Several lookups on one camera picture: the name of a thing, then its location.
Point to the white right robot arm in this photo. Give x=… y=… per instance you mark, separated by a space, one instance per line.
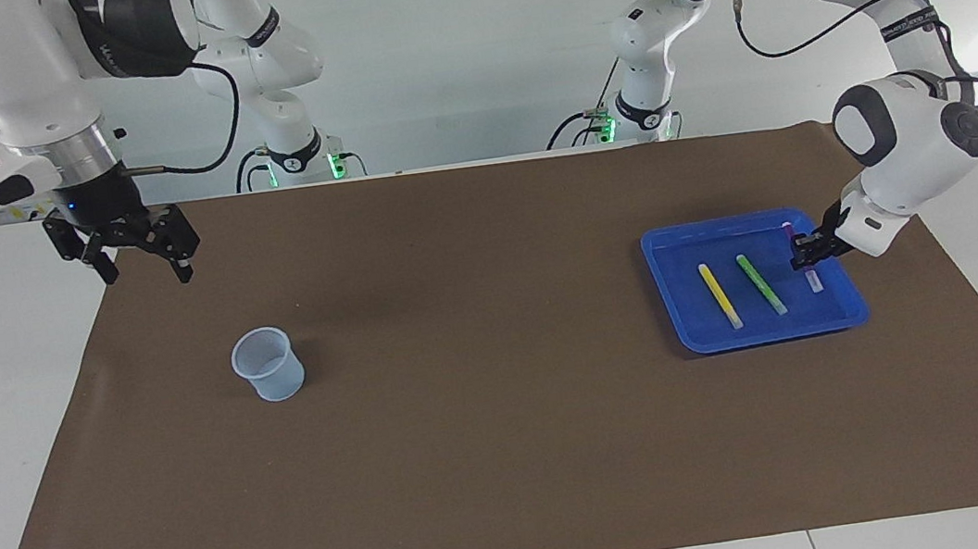
x=7 y=72

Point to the purple marker pen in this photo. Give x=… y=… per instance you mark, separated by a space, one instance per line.
x=814 y=279

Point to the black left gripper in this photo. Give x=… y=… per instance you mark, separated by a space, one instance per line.
x=837 y=236

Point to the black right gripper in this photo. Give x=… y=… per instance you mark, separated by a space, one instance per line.
x=98 y=206

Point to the yellow marker pen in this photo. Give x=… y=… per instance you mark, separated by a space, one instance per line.
x=720 y=295

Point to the brown table mat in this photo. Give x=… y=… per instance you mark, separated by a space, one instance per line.
x=507 y=421

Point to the green marker pen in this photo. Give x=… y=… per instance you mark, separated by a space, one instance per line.
x=762 y=285

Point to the translucent plastic cup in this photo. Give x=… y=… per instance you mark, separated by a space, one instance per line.
x=272 y=371

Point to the blue plastic tray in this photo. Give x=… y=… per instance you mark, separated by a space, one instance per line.
x=830 y=312

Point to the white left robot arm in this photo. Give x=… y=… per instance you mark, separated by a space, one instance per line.
x=902 y=140

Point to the white power strip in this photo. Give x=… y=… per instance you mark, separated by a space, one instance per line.
x=29 y=212

